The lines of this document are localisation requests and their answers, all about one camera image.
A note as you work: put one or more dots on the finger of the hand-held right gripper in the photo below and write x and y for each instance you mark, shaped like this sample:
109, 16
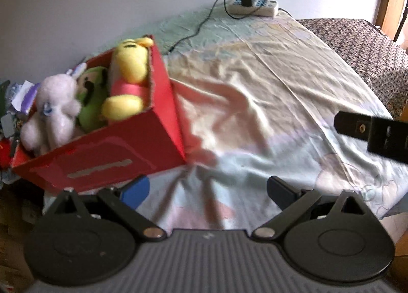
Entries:
352, 127

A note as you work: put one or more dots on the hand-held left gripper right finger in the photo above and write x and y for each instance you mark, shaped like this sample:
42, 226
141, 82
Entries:
280, 191

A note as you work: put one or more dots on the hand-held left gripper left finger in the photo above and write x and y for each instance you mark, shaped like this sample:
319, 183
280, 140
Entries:
137, 190

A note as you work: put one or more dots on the red cardboard box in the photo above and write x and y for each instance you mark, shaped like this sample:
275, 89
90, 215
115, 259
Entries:
127, 149

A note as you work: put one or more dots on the green mushroom plush toy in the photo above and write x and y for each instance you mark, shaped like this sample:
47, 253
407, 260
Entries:
92, 102

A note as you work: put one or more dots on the white plush bunny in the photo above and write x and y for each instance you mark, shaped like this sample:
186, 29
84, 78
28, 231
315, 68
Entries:
54, 111

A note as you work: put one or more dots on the yellow tiger plush toy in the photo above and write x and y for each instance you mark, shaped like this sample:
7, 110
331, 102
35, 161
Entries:
129, 67

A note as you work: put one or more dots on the purple white plastic bag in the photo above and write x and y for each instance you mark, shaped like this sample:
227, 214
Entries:
22, 95

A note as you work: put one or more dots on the white power strip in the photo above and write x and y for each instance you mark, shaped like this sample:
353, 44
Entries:
255, 9

